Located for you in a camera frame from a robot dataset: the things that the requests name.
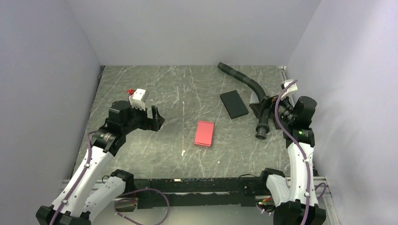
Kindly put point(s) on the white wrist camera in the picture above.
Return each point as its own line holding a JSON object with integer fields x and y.
{"x": 137, "y": 98}
{"x": 289, "y": 87}

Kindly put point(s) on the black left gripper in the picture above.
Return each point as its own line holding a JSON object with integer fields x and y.
{"x": 149, "y": 123}

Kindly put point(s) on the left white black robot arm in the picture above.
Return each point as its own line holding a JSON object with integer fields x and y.
{"x": 77, "y": 204}

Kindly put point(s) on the aluminium frame rail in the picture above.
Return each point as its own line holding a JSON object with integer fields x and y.
{"x": 246, "y": 185}
{"x": 324, "y": 203}

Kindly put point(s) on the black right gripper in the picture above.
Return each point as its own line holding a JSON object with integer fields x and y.
{"x": 257, "y": 108}

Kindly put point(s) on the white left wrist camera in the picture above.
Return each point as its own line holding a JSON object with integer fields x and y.
{"x": 137, "y": 98}

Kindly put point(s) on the translucent plastic piece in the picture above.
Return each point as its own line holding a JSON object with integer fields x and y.
{"x": 253, "y": 100}

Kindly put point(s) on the aluminium front frame rail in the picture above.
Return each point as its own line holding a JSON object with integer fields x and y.
{"x": 246, "y": 185}

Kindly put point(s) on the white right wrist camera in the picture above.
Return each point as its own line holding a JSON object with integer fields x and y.
{"x": 289, "y": 87}

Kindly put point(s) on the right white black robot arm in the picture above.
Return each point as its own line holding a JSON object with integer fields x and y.
{"x": 294, "y": 200}

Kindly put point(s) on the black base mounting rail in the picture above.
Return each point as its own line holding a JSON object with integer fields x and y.
{"x": 150, "y": 193}

